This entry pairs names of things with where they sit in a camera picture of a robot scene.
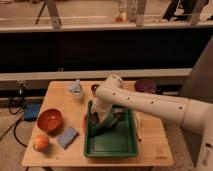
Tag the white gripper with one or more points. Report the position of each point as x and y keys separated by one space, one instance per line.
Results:
x=102 y=116

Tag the dark eraser block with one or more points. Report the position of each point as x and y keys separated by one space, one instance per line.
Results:
x=94 y=119

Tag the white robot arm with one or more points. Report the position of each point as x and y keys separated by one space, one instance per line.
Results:
x=194 y=115

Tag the red bowl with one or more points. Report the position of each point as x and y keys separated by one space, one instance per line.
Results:
x=49 y=120

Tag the purple bowl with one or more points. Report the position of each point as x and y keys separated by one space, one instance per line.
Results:
x=146 y=86

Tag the dark stapler tool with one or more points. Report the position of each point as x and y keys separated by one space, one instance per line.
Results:
x=115 y=115

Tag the red marker pen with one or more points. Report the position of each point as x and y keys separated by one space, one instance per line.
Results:
x=84 y=123

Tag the green plastic tray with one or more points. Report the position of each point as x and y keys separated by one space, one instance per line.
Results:
x=119 y=141

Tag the small metal cup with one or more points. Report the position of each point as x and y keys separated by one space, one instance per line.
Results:
x=94 y=88

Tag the white pen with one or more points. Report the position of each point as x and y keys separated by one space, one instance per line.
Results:
x=138 y=123

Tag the clear plastic cup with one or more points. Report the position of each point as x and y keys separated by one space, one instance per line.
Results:
x=77 y=91

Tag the blue sponge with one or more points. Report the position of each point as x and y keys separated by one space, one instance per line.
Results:
x=67 y=137

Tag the orange apple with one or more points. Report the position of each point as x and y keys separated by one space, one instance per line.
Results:
x=41 y=143

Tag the blue power box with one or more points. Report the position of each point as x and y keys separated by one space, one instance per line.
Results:
x=31 y=112

